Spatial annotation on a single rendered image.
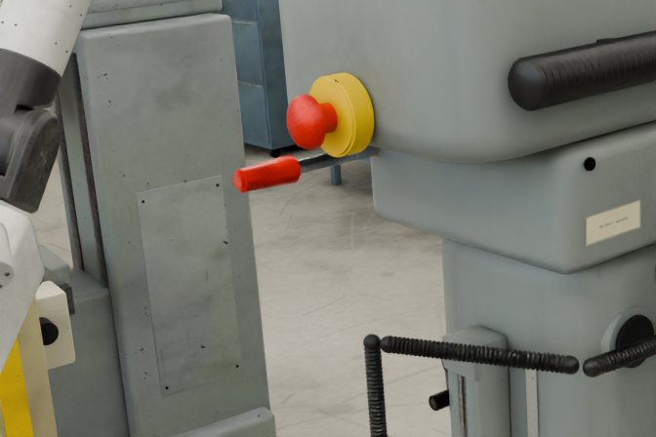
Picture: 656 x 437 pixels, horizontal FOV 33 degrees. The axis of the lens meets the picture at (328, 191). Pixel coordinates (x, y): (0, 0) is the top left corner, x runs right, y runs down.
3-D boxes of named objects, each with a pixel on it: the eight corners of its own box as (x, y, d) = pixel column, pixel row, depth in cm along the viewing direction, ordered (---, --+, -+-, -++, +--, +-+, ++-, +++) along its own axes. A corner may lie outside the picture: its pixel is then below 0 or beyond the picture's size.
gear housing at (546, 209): (569, 284, 81) (566, 150, 78) (367, 220, 100) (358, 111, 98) (834, 186, 99) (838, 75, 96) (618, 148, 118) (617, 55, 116)
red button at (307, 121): (312, 156, 78) (307, 99, 77) (281, 148, 82) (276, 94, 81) (350, 146, 80) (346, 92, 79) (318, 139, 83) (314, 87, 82)
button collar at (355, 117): (356, 163, 79) (349, 80, 78) (308, 151, 84) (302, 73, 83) (378, 158, 81) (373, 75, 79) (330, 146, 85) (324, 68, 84)
